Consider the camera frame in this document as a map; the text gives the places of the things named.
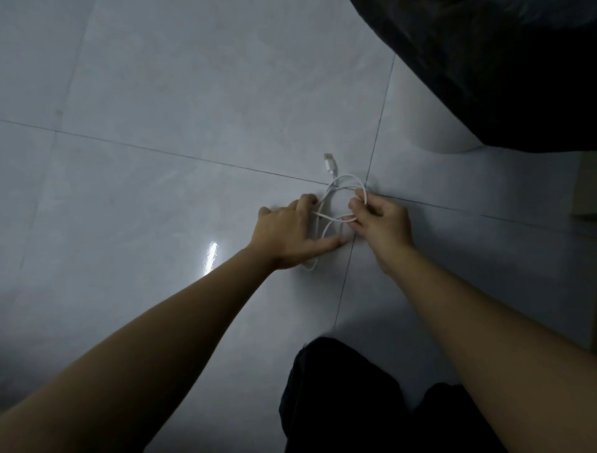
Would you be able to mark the person's right thumb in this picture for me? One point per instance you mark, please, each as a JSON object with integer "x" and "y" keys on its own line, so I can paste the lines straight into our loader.
{"x": 358, "y": 226}

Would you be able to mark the person's black trousers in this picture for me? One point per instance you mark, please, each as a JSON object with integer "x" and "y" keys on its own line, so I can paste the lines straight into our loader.
{"x": 336, "y": 396}

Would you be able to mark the person's right hand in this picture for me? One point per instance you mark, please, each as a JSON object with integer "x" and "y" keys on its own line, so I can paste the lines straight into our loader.
{"x": 389, "y": 228}

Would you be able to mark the person's left thumb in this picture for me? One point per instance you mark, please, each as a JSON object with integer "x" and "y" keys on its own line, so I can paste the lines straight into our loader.
{"x": 329, "y": 245}

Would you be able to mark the person's left hand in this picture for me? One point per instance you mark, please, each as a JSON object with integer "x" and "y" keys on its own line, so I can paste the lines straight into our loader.
{"x": 284, "y": 238}

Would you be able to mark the person's left forearm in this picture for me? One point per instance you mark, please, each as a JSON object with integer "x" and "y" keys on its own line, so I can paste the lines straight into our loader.
{"x": 140, "y": 354}

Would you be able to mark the black fabric cover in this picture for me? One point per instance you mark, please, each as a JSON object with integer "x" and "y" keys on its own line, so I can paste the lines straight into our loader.
{"x": 489, "y": 60}

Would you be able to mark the person's right forearm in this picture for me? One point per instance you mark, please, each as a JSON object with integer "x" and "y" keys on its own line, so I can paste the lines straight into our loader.
{"x": 489, "y": 354}

